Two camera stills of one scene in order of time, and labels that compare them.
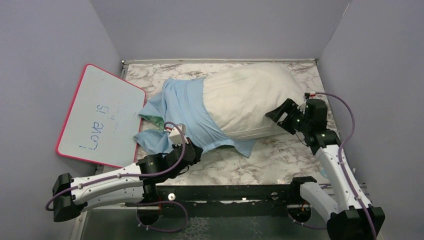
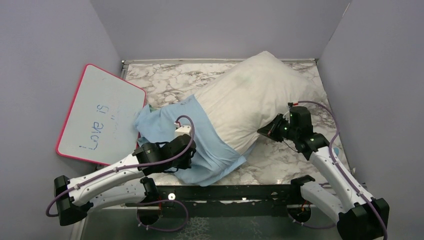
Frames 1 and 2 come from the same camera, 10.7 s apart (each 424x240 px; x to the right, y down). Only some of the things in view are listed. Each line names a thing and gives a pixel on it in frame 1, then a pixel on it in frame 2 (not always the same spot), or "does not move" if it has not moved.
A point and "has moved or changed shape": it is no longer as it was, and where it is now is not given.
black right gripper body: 307,125 -> 289,132
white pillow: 243,96 has moved or changed shape
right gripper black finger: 295,120 -> 274,128
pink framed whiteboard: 103,119 does not move
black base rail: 221,200 does not move
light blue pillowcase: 181,109 -> 208,160
